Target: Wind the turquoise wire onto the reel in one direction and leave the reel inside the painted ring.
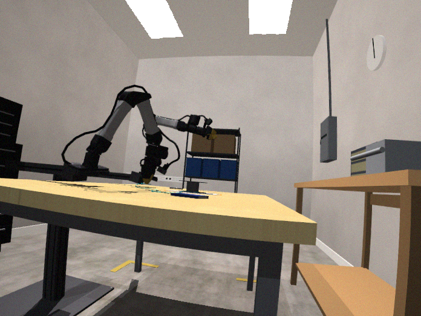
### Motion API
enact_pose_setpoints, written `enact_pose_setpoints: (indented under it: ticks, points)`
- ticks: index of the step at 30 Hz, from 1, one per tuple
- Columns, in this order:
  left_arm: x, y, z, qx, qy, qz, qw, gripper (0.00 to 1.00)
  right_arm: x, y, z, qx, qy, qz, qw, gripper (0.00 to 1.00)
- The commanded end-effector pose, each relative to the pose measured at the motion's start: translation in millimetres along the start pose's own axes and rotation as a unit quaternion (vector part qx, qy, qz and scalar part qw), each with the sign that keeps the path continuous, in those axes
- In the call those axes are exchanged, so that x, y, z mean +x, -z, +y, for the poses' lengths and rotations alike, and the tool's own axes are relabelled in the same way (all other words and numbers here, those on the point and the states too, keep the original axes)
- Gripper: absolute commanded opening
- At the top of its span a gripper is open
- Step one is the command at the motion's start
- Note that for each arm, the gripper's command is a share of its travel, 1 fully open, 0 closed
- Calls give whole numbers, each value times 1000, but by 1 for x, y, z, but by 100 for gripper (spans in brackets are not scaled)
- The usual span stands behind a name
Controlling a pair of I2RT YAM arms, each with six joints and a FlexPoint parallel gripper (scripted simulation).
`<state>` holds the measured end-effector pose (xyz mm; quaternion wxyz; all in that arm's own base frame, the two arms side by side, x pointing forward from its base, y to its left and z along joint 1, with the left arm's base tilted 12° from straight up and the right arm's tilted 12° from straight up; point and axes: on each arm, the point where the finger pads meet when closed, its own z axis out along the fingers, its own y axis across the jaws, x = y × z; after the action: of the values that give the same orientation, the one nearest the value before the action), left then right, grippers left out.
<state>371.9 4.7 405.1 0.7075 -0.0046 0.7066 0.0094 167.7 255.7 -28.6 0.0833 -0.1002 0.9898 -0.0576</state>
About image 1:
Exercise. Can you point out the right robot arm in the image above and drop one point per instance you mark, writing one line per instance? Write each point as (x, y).
(101, 141)

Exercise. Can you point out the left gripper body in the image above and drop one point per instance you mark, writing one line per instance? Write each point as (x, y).
(203, 131)

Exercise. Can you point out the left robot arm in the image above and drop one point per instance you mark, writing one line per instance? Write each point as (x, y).
(181, 126)

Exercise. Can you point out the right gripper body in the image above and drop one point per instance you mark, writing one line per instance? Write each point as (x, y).
(146, 173)

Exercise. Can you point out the grey perforated disc with centre hole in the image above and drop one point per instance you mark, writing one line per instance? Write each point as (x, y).
(192, 186)

